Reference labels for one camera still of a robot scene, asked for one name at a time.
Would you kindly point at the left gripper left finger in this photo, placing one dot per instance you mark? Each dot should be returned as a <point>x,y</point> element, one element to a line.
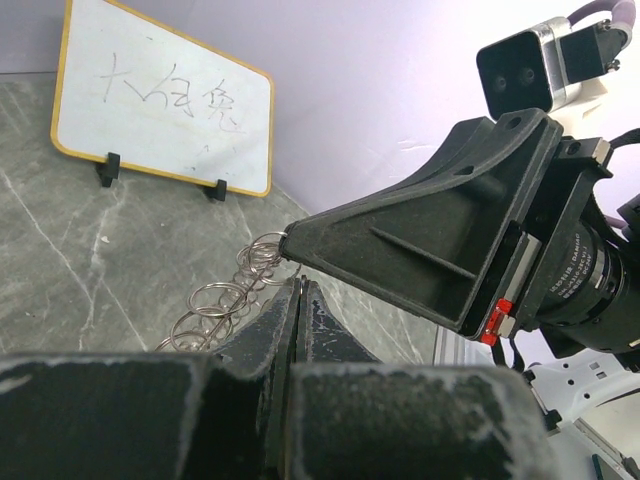
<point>214,415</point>

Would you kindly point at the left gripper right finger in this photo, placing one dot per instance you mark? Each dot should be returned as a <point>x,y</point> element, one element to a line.
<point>353,417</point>

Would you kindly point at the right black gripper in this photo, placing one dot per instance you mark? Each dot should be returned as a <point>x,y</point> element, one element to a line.
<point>474,240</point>

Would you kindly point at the metal disc with keyrings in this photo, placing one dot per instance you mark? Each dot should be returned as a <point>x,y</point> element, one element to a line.
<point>217,310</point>

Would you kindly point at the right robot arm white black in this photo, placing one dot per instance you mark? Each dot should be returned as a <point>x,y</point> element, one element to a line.
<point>498,233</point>

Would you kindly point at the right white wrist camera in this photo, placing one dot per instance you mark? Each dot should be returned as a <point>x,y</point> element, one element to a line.
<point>545,66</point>

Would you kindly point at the small whiteboard yellow frame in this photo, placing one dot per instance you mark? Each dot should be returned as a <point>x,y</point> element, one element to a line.
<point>164,102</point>

